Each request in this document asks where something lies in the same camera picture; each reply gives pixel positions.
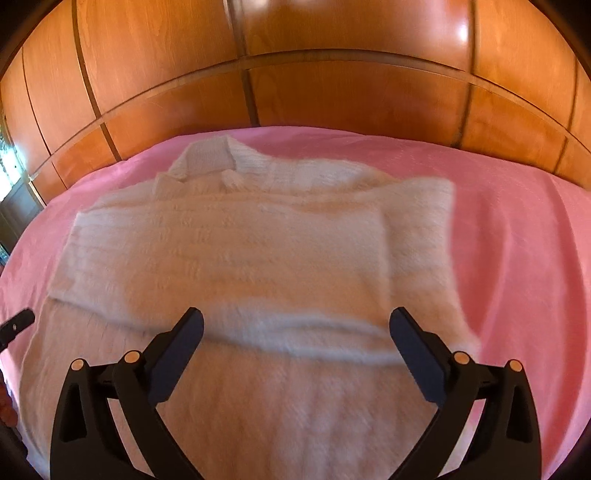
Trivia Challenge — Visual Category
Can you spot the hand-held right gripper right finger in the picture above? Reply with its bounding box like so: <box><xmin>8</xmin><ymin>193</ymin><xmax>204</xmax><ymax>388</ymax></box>
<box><xmin>389</xmin><ymin>307</ymin><xmax>543</xmax><ymax>480</ymax></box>

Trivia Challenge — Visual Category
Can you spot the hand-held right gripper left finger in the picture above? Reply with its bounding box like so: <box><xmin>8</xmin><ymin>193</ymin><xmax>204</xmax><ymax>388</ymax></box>
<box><xmin>50</xmin><ymin>307</ymin><xmax>205</xmax><ymax>480</ymax></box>

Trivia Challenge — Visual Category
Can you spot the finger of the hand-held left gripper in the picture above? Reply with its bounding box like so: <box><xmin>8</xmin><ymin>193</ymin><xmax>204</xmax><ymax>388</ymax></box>
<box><xmin>0</xmin><ymin>309</ymin><xmax>36</xmax><ymax>352</ymax></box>

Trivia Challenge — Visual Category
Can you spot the white knit sweater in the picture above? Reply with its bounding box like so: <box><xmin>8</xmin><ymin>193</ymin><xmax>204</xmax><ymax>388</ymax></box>
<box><xmin>18</xmin><ymin>136</ymin><xmax>483</xmax><ymax>480</ymax></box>

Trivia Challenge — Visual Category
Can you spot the dark wooden glazed door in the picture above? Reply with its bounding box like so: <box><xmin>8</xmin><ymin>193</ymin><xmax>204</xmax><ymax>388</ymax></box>
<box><xmin>0</xmin><ymin>115</ymin><xmax>44</xmax><ymax>265</ymax></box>

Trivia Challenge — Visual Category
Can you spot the pink blanket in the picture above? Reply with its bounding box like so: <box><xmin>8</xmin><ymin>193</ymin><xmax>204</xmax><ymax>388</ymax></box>
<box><xmin>0</xmin><ymin>124</ymin><xmax>591</xmax><ymax>480</ymax></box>

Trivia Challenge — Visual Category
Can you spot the glossy wooden wardrobe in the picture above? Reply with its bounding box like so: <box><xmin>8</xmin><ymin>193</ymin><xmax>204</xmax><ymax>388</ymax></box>
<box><xmin>0</xmin><ymin>0</ymin><xmax>591</xmax><ymax>206</ymax></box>

